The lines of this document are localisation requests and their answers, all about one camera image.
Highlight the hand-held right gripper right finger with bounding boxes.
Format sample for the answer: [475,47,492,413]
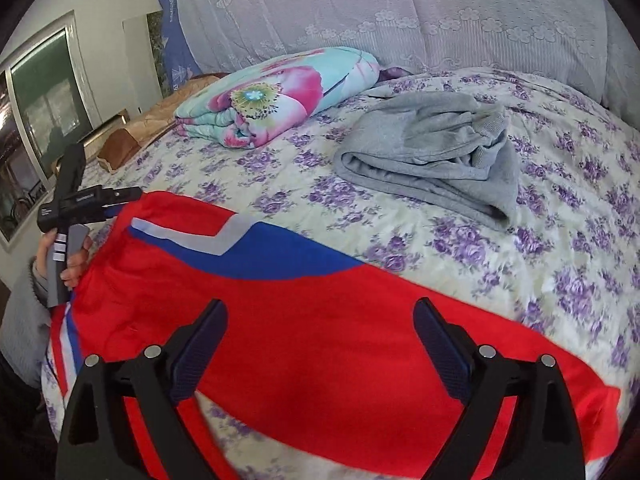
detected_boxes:
[412,297,586,480]

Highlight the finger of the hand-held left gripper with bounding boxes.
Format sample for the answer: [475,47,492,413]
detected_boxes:
[91,202,124,224]
[102,186,144,204]

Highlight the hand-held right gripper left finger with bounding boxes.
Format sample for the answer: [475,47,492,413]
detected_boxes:
[54,299,229,480]

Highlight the red pants with blue stripe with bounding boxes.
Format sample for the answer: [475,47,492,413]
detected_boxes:
[45,191,622,480]

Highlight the person's left forearm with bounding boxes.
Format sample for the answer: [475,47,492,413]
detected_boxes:
[0,255,57,392]

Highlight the grey pants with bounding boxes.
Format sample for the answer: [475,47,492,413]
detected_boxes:
[334,91,521,231]

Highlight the person's left hand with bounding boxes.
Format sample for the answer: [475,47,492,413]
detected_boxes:
[39,227,94,291]

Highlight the brown pillow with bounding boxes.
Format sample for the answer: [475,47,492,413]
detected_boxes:
[97,74,226,173]

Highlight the window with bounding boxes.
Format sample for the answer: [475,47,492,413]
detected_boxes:
[0,12,96,251]

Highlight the purple floral bed sheet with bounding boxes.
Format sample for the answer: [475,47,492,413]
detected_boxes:
[42,67,640,480]

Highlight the green patterned board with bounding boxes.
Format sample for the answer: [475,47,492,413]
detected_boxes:
[147,10,167,97]

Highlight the blue printed cloth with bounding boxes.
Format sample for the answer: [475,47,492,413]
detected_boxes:
[157,0,203,98]

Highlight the folded floral quilt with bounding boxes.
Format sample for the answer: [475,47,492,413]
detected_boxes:
[174,47,381,150]

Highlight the small purple cloth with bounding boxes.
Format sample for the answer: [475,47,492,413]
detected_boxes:
[377,66,416,83]

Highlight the white lace covered bedding pile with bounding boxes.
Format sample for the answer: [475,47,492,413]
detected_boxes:
[175,0,640,126]

